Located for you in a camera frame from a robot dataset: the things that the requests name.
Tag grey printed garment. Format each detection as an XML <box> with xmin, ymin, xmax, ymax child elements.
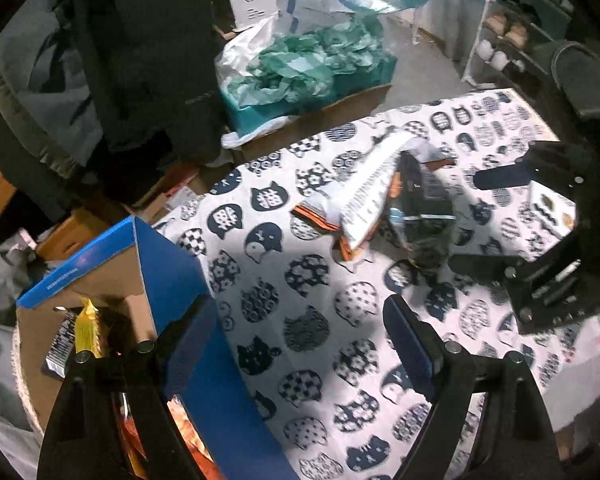
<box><xmin>0</xmin><ymin>0</ymin><xmax>112</xmax><ymax>182</ymax></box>

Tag blue cardboard box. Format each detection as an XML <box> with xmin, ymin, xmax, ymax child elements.
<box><xmin>15</xmin><ymin>215</ymin><xmax>301</xmax><ymax>480</ymax></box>

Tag glossy black snack packet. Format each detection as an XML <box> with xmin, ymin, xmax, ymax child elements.
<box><xmin>386</xmin><ymin>151</ymin><xmax>457</xmax><ymax>273</ymax></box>

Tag long yellow snack packet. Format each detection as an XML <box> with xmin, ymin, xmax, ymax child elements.
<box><xmin>73</xmin><ymin>296</ymin><xmax>107</xmax><ymax>362</ymax></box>

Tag cat print tablecloth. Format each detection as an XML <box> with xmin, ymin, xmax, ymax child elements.
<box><xmin>152</xmin><ymin>87</ymin><xmax>600</xmax><ymax>480</ymax></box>

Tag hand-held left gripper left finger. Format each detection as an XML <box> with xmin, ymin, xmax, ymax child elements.
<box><xmin>36</xmin><ymin>294</ymin><xmax>218</xmax><ymax>480</ymax></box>

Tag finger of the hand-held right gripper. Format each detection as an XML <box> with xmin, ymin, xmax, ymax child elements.
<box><xmin>472</xmin><ymin>156</ymin><xmax>534</xmax><ymax>192</ymax></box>
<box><xmin>449</xmin><ymin>254</ymin><xmax>520</xmax><ymax>287</ymax></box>

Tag grey shoe rack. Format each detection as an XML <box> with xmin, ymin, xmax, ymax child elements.
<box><xmin>461</xmin><ymin>0</ymin><xmax>577</xmax><ymax>107</ymax></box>

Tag person's right forearm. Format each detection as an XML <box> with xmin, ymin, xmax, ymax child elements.
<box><xmin>531</xmin><ymin>40</ymin><xmax>600</xmax><ymax>122</ymax></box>

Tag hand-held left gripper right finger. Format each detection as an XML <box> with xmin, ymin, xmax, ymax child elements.
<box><xmin>382</xmin><ymin>294</ymin><xmax>566</xmax><ymax>480</ymax></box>

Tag beige shoes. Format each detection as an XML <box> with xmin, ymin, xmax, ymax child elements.
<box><xmin>482</xmin><ymin>12</ymin><xmax>529</xmax><ymax>47</ymax></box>

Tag teal box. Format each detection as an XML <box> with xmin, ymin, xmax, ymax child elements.
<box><xmin>219</xmin><ymin>52</ymin><xmax>399</xmax><ymax>132</ymax></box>

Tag dark jacket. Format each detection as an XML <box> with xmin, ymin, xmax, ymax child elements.
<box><xmin>74</xmin><ymin>0</ymin><xmax>227</xmax><ymax>167</ymax></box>

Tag black shoes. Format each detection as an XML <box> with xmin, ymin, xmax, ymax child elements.
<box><xmin>496</xmin><ymin>0</ymin><xmax>544</xmax><ymax>17</ymax></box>

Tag black snack packet white label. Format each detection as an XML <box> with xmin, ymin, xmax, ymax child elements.
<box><xmin>44</xmin><ymin>309</ymin><xmax>82</xmax><ymax>379</ymax></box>

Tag white shoes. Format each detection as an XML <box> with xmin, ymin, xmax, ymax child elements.
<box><xmin>476</xmin><ymin>39</ymin><xmax>512</xmax><ymax>69</ymax></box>

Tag white plastic bag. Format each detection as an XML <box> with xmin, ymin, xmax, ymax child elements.
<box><xmin>214</xmin><ymin>17</ymin><xmax>293</xmax><ymax>150</ymax></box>

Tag brown cardboard box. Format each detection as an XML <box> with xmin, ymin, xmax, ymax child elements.
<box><xmin>240</xmin><ymin>84</ymin><xmax>392</xmax><ymax>162</ymax></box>

